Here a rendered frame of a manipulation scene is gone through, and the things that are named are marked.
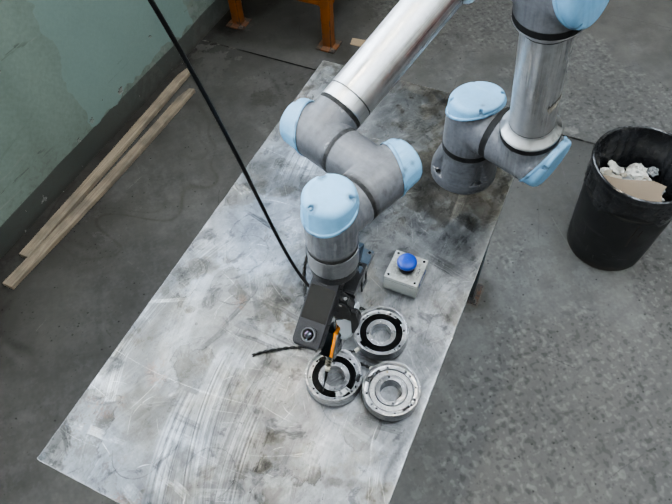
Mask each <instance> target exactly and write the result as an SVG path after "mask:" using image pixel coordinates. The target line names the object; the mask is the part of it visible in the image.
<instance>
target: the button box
mask: <svg viewBox="0 0 672 504"><path fill-rule="evenodd" d="M404 253H405V252H402V251H399V250H396V252H395V254H394V256H393V258H392V260H391V262H390V264H389V266H388V269H387V271H386V273H385V275H384V288H387V289H389V290H392V291H395V292H398V293H400V294H403V295H406V296H409V297H412V298H414V299H415V298H416V296H417V294H418V291H419V289H420V287H421V285H422V282H423V280H424V278H425V276H426V273H427V268H428V260H425V259H422V258H419V257H416V256H415V257H416V259H417V266H416V268H415V269H413V270H411V271H403V270H401V269H400V268H399V267H398V265H397V259H398V257H399V256H400V255H402V254H404Z"/></svg>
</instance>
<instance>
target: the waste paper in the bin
mask: <svg viewBox="0 0 672 504"><path fill-rule="evenodd" d="M608 165H609V166H610V167H609V168H606V167H603V168H600V171H601V173H602V174H603V176H604V177H605V178H606V179H607V180H608V181H609V182H610V183H611V184H612V185H613V186H615V187H616V188H617V189H619V190H621V191H622V192H624V193H626V194H628V195H630V196H633V197H636V198H639V199H643V200H647V201H655V202H663V201H665V200H664V199H663V198H662V195H663V193H665V192H666V191H665V189H666V187H667V186H664V185H662V184H660V183H657V182H655V181H652V180H651V178H650V177H655V176H657V175H658V171H659V169H658V168H656V167H650V168H649V169H648V168H644V166H643V165H642V163H640V164H639V163H633V164H631V165H629V166H628V167H627V168H626V171H624V167H619V166H618V165H617V164H616V162H614V161H613V160H611V161H609V162H608ZM647 169H648V170H647ZM646 171H647V173H646ZM649 176H650V177H649Z"/></svg>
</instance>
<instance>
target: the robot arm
mask: <svg viewBox="0 0 672 504"><path fill-rule="evenodd" d="M473 1H474V0H400V1H399V2H398V3H397V4H396V6H395V7H394V8H393V9H392V10H391V12H390V13H389V14H388V15H387V16H386V17H385V19H384V20H383V21H382V22H381V23H380V25H379V26H378V27H377V28H376V29H375V31H374V32H373V33H372V34H371V35H370V36H369V38H368V39H367V40H366V41H365V42H364V44H363V45H362V46H361V47H360V48H359V49H358V51H357V52H356V53H355V54H354V55H353V57H352V58H351V59H350V60H349V61H348V62H347V64H346V65H345V66H344V67H343V68H342V70H341V71H340V72H339V73H338V74H337V75H336V77H335V78H334V79H333V80H332V81H331V83H330V84H329V85H328V86H327V87H326V88H325V90H324V91H323V92H322V93H321V95H320V96H319V97H318V98H317V99H316V101H314V100H310V99H307V98H300V99H297V101H296V102H292V103H291V104H290V105H289V106H288V107H287V108H286V110H285V111H284V113H283V115H282V117H281V121H280V134H281V136H282V139H283V140H284V141H285V142H286V143H288V144H289V145H290V146H291V147H293V148H294V149H295V150H296V151H297V153H298V154H300V155H302V156H305V157H306V158H307V159H309V160H310V161H311V162H313V163H314V164H315V165H317V166H318V167H320V168H321V169H322V170H324V171H325V172H326V173H328V174H326V175H324V176H320V177H319V176H317V177H315V178H313V179H312V180H310V181H309V182H308V183H307V184H306V185H305V187H304V189H303V191H302V194H301V205H300V207H301V210H300V217H301V222H302V225H303V229H304V236H305V240H304V244H305V245H306V249H307V256H308V263H309V266H310V270H311V273H312V275H313V276H312V279H311V282H310V285H309V288H308V292H306V294H305V296H304V299H305V301H304V303H303V307H302V310H301V313H300V316H299V319H298V322H297V325H296V328H295V331H294V334H293V338H292V339H293V342H294V343H295V344H297V345H299V346H302V347H305V348H307V349H310V350H313V351H315V350H319V349H321V348H323V346H324V343H325V340H326V337H327V334H328V331H329V328H330V325H331V322H332V319H333V316H335V317H338V318H337V320H336V322H337V325H338V326H339V327H340V330H339V333H340V334H341V335H340V337H339V338H340V339H347V338H349V337H351V336H352V335H353V334H354V333H355V331H356V330H357V328H358V327H359V324H360V322H361V319H362V314H361V312H360V311H359V307H360V304H359V302H357V303H356V304H355V300H354V298H355V296H356V294H357V292H358V290H359V287H360V285H361V292H363V290H364V287H365V285H366V283H367V264H366V263H362V262H359V232H360V231H361V230H362V229H363V228H364V227H366V226H367V225H368V224H369V223H370V222H372V221H373V220H374V219H375V218H376V217H377V216H379V215H380V214H381V213H382V212H383V211H385V210H386V209H387V208H388V207H389V206H391V205H392V204H393V203H394V202H395V201H397V200H398V199H399V198H402V197H403V196H404V195H405V194H406V192H407V191H408V190H409V189H410V188H411V187H412V186H413V185H415V184H416V183H417V182H418V181H419V179H420V178H421V175H422V164H421V160H420V158H419V156H418V154H417V153H416V151H415V150H414V149H413V147H412V146H411V145H409V144H408V143H407V142H405V141H404V140H402V139H396V138H392V139H389V140H387V141H386V142H382V143H381V144H380V146H379V145H377V144H376V143H374V142H373V141H371V140H370V139H368V138H367V137H365V136H364V135H362V134H361V133H359V132H358V131H356V130H357V129H358V128H359V126H360V125H361V124H362V123H363V122H364V121H365V119H366V118H367V117H368V116H369V115H370V114H371V112H372V111H373V110H374V109H375V108H376V106H377V105H378V104H379V103H380V102H381V100H382V99H383V98H384V97H385V96H386V94H387V93H388V92H389V91H390V90H391V89H392V87H393V86H394V85H395V84H396V83H397V81H398V80H399V79H400V78H401V77H402V75H403V74H404V73H405V72H406V71H407V69H408V68H409V67H410V66H411V65H412V64H413V62H414V61H415V60H416V59H417V58H418V56H419V55H420V54H421V53H422V52H423V50H424V49H425V48H426V47H427V46H428V44H429V43H430V42H431V41H432V40H433V39H434V37H435V36H436V35H437V34H438V33H439V31H440V30H441V29H442V28H443V27H444V25H445V24H446V23H447V22H448V21H449V19H450V18H451V17H452V16H453V15H454V14H455V12H456V11H457V10H458V9H459V8H460V6H461V5H462V4H469V3H472V2H473ZM512 2H513V5H512V22H513V25H514V26H515V28H516V29H517V30H518V31H519V40H518V49H517V57H516V65H515V73H514V81H513V90H512V98H511V106H508V105H506V102H507V98H506V95H505V92H504V90H503V89H502V88H501V87H499V86H498V85H496V84H493V83H490V82H484V81H476V82H469V83H466V84H463V85H461V86H459V87H458V88H456V89H455V90H454V91H453V92H452V93H451V95H450V97H449V100H448V105H447V107H446V111H445V113H446V117H445V124H444V131H443V138H442V143H441V144H440V146H439V147H438V149H437V150H436V152H435V154H434V155H433V158H432V163H431V174H432V177H433V179H434V180H435V182H436V183H437V184H438V185H439V186H441V187H442V188H443V189H445V190H447V191H449V192H452V193H456V194H462V195H469V194H476V193H479V192H482V191H484V190H485V189H487V188H488V187H489V186H490V185H491V184H492V183H493V181H494V179H495V175H496V171H497V166H498V167H499V168H501V169H502V170H504V171H506V172H507V173H509V174H510V175H512V176H514V177H515V178H517V179H519V181H520V182H524V183H526V184H527V185H529V186H532V187H536V186H539V185H540V184H542V183H543V182H544V181H545V180H546V179H547V178H548V177H549V176H550V175H551V174H552V173H553V171H554V170H555V169H556V168H557V166H558V165H559V164H560V163H561V161H562V160H563V158H564V157H565V155H566V154H567V152H568V151H569V149H570V146H571V141H570V140H569V139H567V137H566V136H562V135H561V134H562V122H561V119H560V117H559V116H558V110H559V105H560V101H561V97H562V92H563V88H564V83H565V79H566V75H567V70H568V66H569V62H570V57H571V53H572V48H573V44H574V40H575V36H576V35H578V34H579V33H580V32H582V31H583V30H584V29H586V28H588V27H590V26H591V25H592V24H593V23H594V22H595V21H596V20H597V19H598V18H599V17H600V15H601V14H602V12H603V11H604V9H605V7H606V6H607V4H608V2H609V0H512ZM357 266H358V268H359V266H362V268H363V269H362V271H361V273H359V271H357ZM364 275H365V279H364V282H363V277H364Z"/></svg>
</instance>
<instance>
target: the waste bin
mask: <svg viewBox="0 0 672 504"><path fill-rule="evenodd" d="M611 160H613V161H614V162H616V164H617V165H618V166H619V167H624V171H626V168H627V167H628V166H629V165H631V164H633V163H639V164H640V163H642V165H643V166H644V168H648V169H649V168H650V167H656V168H658V169H659V171H658V175H657V176H655V177H650V176H649V177H650V178H651V180H652V181H655V182H657V183H660V184H662V185H664V186H667V187H666V189H665V191H666V192H665V193H663V195H662V198H663V199H664V200H665V201H663V202H655V201H647V200H643V199H639V198H636V197H633V196H630V195H628V194H626V193H624V192H622V191H621V190H619V189H617V188H616V187H615V186H613V185H612V184H611V183H610V182H609V181H608V180H607V179H606V178H605V177H604V176H603V174H602V173H601V171H600V168H603V167H606V168H609V167H610V166H609V165H608V162H609V161H611ZM648 169H647V170H648ZM671 221H672V134H671V133H668V132H666V131H663V130H660V129H657V128H653V127H649V126H641V125H631V126H623V127H618V128H615V129H612V130H610V131H608V132H606V133H605V134H603V135H602V136H601V137H600V138H599V139H598V140H597V142H596V143H595V145H594V147H593V150H592V153H591V158H590V160H589V163H588V165H587V169H586V172H585V177H584V182H583V185H582V188H581V191H580V194H579V197H578V200H577V203H576V206H575V209H574V212H573V215H572V218H571V221H570V224H569V227H568V231H567V240H568V243H569V246H570V248H571V249H572V251H573V252H574V253H575V255H576V256H577V257H578V258H580V259H581V260H582V261H583V262H585V263H587V264H588V265H590V266H593V267H595V268H598V269H602V270H607V271H619V270H624V269H627V268H630V267H632V266H633V265H635V264H636V263H637V262H638V261H639V260H640V258H641V257H642V256H643V255H644V253H645V252H646V251H647V250H648V249H649V247H650V246H651V245H652V244H653V243H654V241H655V240H656V239H657V238H658V236H659V235H660V234H661V233H662V232H663V230H664V229H665V228H666V227H667V226H668V224H669V223H670V222H671Z"/></svg>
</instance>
